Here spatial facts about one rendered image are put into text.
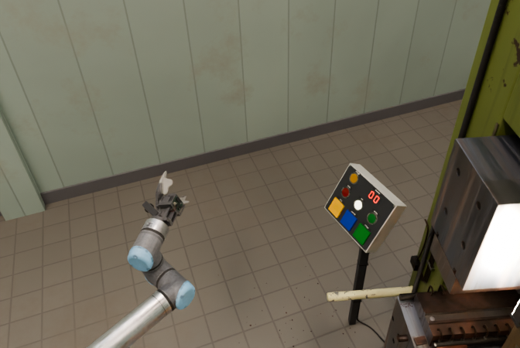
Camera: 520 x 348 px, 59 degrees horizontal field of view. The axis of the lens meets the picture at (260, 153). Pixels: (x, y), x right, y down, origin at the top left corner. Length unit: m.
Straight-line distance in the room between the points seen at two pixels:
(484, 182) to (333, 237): 2.20
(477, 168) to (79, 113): 2.91
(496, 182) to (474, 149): 0.15
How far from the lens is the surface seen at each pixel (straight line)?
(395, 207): 2.14
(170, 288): 1.67
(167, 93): 3.71
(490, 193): 1.44
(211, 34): 3.57
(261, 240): 3.50
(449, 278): 1.78
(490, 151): 1.59
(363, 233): 2.23
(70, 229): 3.93
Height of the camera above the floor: 2.68
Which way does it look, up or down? 39 degrees down
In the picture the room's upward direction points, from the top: 2 degrees counter-clockwise
